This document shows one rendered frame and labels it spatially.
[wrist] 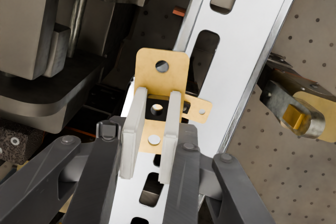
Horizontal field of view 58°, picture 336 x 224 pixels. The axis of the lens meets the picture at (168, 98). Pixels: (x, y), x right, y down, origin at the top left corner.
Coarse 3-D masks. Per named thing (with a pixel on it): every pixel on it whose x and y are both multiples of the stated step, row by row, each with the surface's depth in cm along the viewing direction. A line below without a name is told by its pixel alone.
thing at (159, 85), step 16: (144, 48) 21; (144, 64) 22; (176, 64) 22; (144, 80) 22; (160, 80) 22; (176, 80) 22; (160, 96) 22; (160, 112) 22; (144, 128) 24; (160, 128) 23; (144, 144) 24; (160, 144) 24
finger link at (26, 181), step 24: (72, 144) 14; (24, 168) 12; (48, 168) 12; (0, 192) 11; (24, 192) 11; (48, 192) 12; (72, 192) 15; (0, 216) 10; (24, 216) 11; (48, 216) 13
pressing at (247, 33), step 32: (192, 0) 42; (256, 0) 42; (288, 0) 42; (192, 32) 44; (224, 32) 43; (256, 32) 43; (160, 64) 45; (224, 64) 45; (256, 64) 45; (128, 96) 47; (224, 96) 47; (224, 128) 49; (128, 192) 54; (160, 192) 54
